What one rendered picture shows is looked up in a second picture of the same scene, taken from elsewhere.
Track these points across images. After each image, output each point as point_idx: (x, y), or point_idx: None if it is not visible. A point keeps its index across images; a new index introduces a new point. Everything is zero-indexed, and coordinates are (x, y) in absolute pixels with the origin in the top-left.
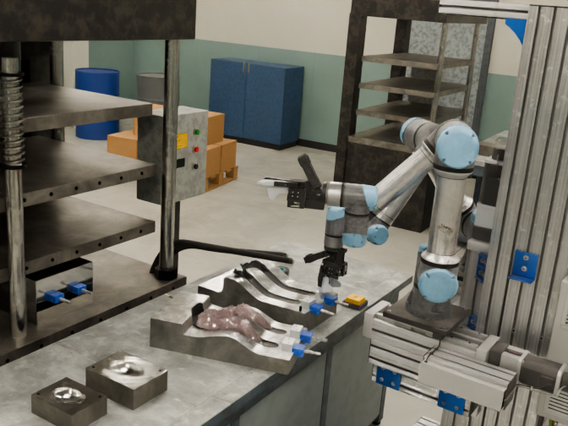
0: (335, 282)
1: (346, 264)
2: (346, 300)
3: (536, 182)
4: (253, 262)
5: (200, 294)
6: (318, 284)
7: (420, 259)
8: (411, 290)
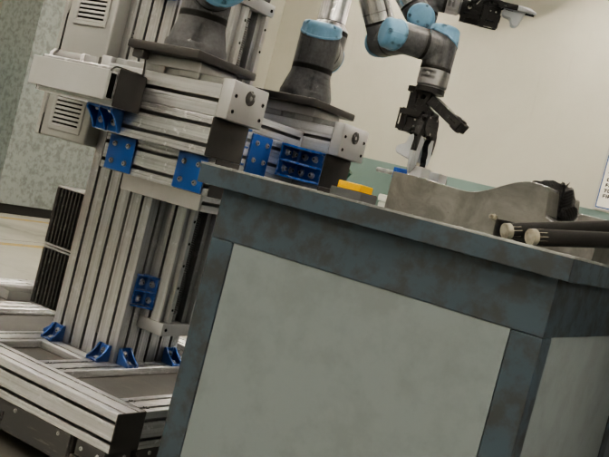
0: (406, 149)
1: (401, 111)
2: (371, 193)
3: None
4: (556, 185)
5: (589, 216)
6: (431, 152)
7: (346, 38)
8: (330, 84)
